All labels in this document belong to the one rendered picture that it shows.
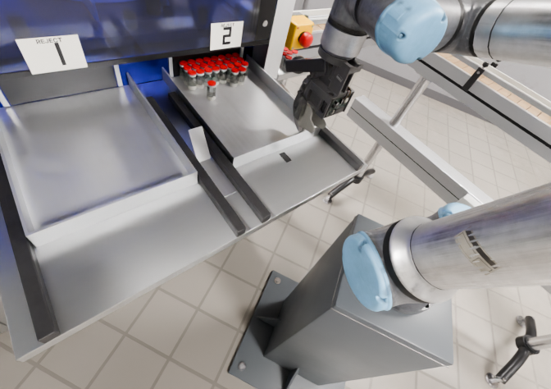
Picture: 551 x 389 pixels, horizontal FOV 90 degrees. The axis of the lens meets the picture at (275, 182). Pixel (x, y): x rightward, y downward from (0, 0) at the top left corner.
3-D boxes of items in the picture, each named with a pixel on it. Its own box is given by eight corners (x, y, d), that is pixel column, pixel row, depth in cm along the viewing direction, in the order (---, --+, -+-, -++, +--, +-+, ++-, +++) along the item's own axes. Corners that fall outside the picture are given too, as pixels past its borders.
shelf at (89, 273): (-35, 124, 54) (-42, 116, 52) (257, 68, 90) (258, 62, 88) (23, 362, 35) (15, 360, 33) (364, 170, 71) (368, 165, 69)
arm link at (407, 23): (484, 12, 35) (430, -21, 41) (417, 2, 31) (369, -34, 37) (441, 70, 41) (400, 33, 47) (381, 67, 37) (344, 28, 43)
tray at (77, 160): (-7, 110, 55) (-18, 94, 52) (130, 85, 68) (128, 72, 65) (36, 247, 41) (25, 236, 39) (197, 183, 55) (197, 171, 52)
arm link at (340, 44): (318, 16, 47) (349, 14, 51) (310, 43, 51) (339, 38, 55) (349, 38, 44) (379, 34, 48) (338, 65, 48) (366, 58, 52)
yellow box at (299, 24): (275, 38, 83) (280, 12, 78) (293, 36, 87) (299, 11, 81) (290, 51, 80) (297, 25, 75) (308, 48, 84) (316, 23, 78)
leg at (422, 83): (344, 178, 180) (416, 69, 121) (353, 173, 184) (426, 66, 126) (354, 188, 176) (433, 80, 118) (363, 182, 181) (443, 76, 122)
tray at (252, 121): (162, 80, 72) (161, 66, 69) (245, 64, 86) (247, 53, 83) (232, 169, 59) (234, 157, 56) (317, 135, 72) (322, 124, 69)
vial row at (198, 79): (186, 86, 72) (185, 70, 69) (243, 75, 81) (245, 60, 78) (189, 91, 71) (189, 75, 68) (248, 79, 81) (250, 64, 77)
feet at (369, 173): (319, 198, 175) (327, 184, 164) (367, 170, 200) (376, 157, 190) (327, 207, 171) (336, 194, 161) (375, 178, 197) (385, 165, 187)
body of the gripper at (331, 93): (320, 122, 56) (343, 67, 47) (293, 98, 60) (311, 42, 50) (343, 113, 60) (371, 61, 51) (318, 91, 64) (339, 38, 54)
